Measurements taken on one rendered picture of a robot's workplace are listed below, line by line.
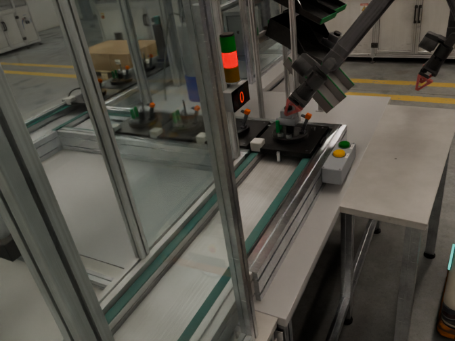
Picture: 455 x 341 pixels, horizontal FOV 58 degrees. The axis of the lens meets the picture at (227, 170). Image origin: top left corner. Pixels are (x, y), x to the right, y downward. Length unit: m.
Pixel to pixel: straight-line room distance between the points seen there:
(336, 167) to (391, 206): 0.22
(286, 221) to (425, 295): 1.30
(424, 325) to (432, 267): 0.40
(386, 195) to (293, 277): 0.49
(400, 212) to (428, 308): 0.97
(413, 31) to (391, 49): 0.33
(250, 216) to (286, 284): 0.26
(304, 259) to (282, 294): 0.15
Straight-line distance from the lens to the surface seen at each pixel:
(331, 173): 1.44
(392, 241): 2.65
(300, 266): 1.20
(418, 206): 1.46
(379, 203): 1.45
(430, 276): 2.47
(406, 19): 5.62
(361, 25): 1.50
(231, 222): 0.79
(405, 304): 1.67
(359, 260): 2.24
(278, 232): 1.16
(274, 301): 1.12
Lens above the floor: 1.69
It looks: 30 degrees down
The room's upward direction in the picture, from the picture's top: 9 degrees counter-clockwise
